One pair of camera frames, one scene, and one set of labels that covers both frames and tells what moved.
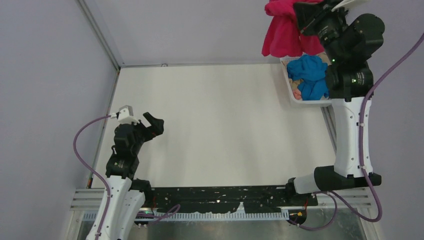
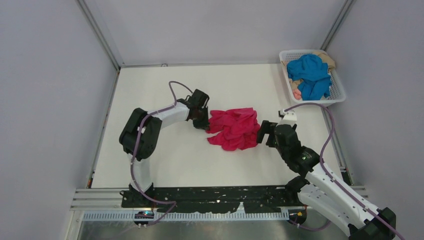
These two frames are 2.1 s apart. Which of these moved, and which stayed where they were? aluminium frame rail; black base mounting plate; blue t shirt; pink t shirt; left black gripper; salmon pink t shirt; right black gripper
Moved: right black gripper; left black gripper; pink t shirt
Stayed: blue t shirt; black base mounting plate; aluminium frame rail; salmon pink t shirt
